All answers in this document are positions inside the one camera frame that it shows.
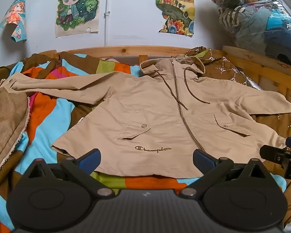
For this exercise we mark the clear plastic bag of clothes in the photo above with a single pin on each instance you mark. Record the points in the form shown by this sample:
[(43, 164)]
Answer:
[(259, 21)]

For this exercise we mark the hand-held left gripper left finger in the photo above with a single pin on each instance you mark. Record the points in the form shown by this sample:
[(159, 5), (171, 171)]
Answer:
[(88, 160)]

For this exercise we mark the cartoon boy wall poster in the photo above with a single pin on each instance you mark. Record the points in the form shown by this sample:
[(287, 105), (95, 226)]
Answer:
[(75, 7)]

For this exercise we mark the wooden bed frame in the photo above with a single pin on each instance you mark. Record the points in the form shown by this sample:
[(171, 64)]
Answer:
[(252, 63)]

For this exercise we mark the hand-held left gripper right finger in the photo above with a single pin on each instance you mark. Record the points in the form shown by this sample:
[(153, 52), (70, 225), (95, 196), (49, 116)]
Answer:
[(204, 158)]

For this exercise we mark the silver foil wrapper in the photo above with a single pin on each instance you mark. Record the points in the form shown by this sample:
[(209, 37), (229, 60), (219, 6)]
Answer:
[(252, 82)]

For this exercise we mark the beige hooded jacket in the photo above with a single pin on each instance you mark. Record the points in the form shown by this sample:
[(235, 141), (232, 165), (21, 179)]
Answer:
[(160, 106)]

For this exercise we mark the brown fleece garment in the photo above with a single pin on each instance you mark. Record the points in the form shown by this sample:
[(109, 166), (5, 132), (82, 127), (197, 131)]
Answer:
[(6, 123)]

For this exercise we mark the colourful landscape wall poster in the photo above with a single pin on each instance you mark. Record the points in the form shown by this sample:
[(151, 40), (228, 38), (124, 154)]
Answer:
[(175, 7)]

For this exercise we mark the white wall pipe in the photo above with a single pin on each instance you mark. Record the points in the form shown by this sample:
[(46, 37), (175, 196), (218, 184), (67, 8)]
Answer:
[(107, 9)]

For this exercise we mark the brown patterned blanket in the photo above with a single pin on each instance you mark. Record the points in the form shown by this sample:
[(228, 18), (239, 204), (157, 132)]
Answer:
[(220, 65)]

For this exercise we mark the cartoon girl wall poster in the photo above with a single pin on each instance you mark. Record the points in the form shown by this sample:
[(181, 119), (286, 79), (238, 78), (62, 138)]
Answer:
[(14, 19)]

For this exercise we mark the colourful striped blanket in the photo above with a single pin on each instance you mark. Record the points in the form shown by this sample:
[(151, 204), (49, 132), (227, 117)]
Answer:
[(51, 116)]

